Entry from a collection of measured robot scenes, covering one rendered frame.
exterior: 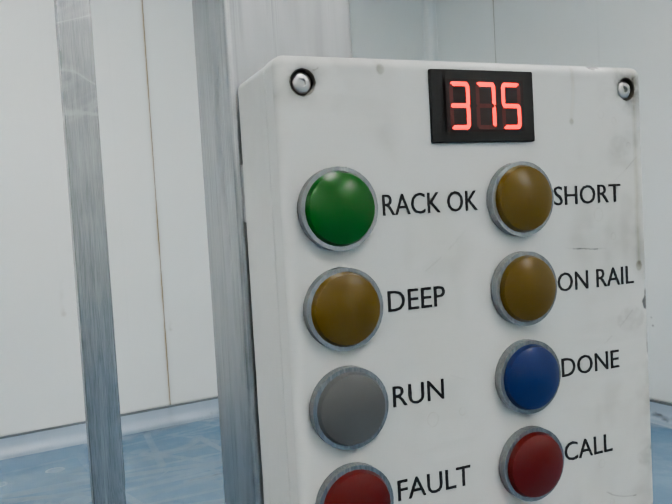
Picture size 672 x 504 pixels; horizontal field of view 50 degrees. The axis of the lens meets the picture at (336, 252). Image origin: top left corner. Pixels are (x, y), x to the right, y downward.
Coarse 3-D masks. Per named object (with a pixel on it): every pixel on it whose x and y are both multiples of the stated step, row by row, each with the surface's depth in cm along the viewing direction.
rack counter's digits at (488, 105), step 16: (448, 80) 27; (464, 80) 28; (480, 80) 28; (496, 80) 28; (512, 80) 29; (448, 96) 27; (464, 96) 28; (480, 96) 28; (496, 96) 28; (512, 96) 29; (448, 112) 27; (464, 112) 28; (480, 112) 28; (496, 112) 28; (512, 112) 29; (448, 128) 27; (464, 128) 28; (480, 128) 28; (496, 128) 28; (512, 128) 29
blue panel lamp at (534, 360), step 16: (528, 352) 29; (544, 352) 29; (512, 368) 28; (528, 368) 29; (544, 368) 29; (512, 384) 28; (528, 384) 29; (544, 384) 29; (512, 400) 29; (528, 400) 29; (544, 400) 29
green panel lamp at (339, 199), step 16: (336, 176) 25; (352, 176) 26; (320, 192) 25; (336, 192) 25; (352, 192) 25; (368, 192) 26; (320, 208) 25; (336, 208) 25; (352, 208) 25; (368, 208) 26; (320, 224) 25; (336, 224) 25; (352, 224) 25; (368, 224) 26; (336, 240) 25; (352, 240) 26
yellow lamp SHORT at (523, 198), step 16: (512, 176) 28; (528, 176) 28; (544, 176) 29; (496, 192) 28; (512, 192) 28; (528, 192) 28; (544, 192) 29; (512, 208) 28; (528, 208) 28; (544, 208) 29; (512, 224) 28; (528, 224) 29
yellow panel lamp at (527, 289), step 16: (528, 256) 29; (512, 272) 28; (528, 272) 29; (544, 272) 29; (512, 288) 28; (528, 288) 29; (544, 288) 29; (512, 304) 28; (528, 304) 29; (544, 304) 29; (528, 320) 29
